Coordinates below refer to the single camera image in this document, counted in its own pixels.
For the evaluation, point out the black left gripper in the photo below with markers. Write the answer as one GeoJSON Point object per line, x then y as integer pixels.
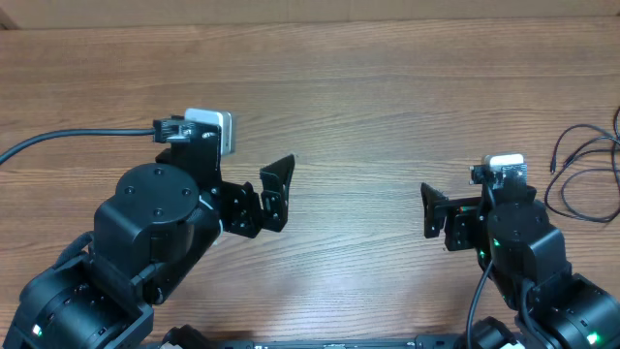
{"type": "Point", "coordinates": [248, 221]}

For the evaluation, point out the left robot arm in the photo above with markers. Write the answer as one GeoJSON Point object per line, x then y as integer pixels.
{"type": "Point", "coordinates": [101, 291]}

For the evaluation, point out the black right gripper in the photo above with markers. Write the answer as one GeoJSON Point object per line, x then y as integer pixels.
{"type": "Point", "coordinates": [462, 219]}

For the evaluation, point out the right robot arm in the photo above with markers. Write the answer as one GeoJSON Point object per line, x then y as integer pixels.
{"type": "Point", "coordinates": [525, 256]}

